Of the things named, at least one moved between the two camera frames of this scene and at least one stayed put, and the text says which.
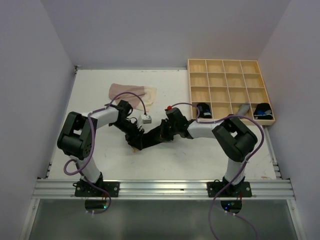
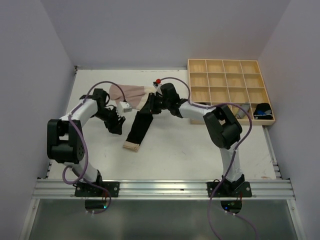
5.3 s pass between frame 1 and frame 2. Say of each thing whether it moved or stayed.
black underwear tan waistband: moved
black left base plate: stayed
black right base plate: stayed
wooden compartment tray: stayed
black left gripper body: moved
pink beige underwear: stayed
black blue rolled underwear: stayed
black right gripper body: moved
